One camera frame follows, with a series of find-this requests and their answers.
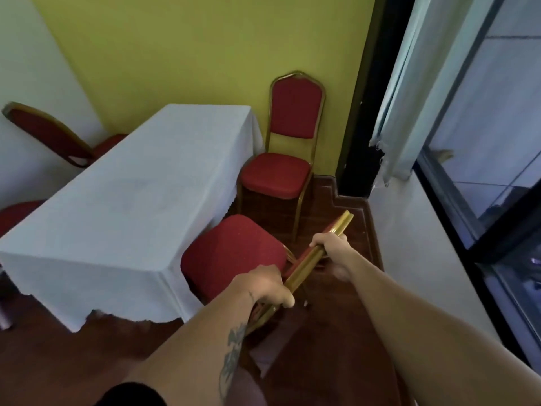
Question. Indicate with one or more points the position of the person's left hand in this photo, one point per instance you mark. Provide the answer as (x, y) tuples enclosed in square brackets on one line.
[(264, 285)]

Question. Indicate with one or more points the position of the person's right hand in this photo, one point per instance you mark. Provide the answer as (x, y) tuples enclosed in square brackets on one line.
[(336, 251)]

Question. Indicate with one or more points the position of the person's left thumb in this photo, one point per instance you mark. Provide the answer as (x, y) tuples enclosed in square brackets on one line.
[(282, 299)]

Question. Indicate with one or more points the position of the person's right fingers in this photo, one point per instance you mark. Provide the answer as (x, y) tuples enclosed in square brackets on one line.
[(323, 241)]

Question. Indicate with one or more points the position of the person's left forearm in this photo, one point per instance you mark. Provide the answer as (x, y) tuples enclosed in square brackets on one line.
[(198, 346)]

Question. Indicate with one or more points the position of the person's right forearm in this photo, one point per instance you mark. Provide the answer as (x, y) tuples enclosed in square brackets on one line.
[(422, 329)]

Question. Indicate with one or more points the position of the white curtain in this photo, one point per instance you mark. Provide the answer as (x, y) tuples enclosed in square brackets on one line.
[(403, 101)]

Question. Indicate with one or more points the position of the white tablecloth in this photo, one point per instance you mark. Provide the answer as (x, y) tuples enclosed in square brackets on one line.
[(131, 194)]

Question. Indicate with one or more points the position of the black framed glass window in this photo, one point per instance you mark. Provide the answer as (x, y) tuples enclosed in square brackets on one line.
[(486, 122)]

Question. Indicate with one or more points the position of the black vertical frame post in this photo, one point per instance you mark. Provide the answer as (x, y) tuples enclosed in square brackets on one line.
[(372, 101)]

